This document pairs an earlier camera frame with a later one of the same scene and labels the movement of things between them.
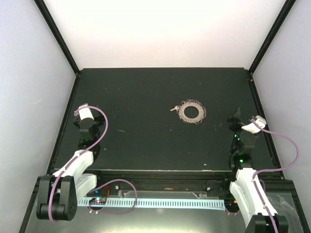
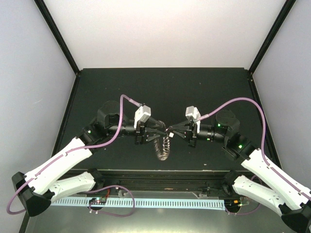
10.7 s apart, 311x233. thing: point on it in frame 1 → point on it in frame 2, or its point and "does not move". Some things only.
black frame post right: [287, 7] does not move
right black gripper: [232, 126] → [192, 133]
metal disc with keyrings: [188, 103] → [162, 147]
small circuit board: [98, 201] does not move
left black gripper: [99, 120] → [150, 130]
